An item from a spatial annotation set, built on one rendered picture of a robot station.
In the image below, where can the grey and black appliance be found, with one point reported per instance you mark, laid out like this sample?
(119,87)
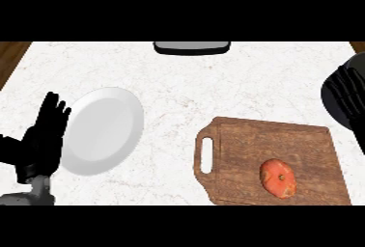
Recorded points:
(190,47)

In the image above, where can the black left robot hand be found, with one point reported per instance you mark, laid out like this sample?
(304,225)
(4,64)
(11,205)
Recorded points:
(42,141)

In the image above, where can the brown wooden cutting board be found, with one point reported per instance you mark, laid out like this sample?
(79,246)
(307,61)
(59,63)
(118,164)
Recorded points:
(279,151)

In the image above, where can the black pot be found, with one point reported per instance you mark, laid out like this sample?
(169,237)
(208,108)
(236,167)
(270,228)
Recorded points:
(332,106)

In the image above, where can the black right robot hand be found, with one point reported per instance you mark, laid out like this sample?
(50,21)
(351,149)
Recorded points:
(350,93)

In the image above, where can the white oval plate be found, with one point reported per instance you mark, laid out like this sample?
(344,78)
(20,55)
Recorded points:
(103,130)

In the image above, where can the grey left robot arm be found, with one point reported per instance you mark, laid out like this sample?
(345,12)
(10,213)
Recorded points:
(36,193)

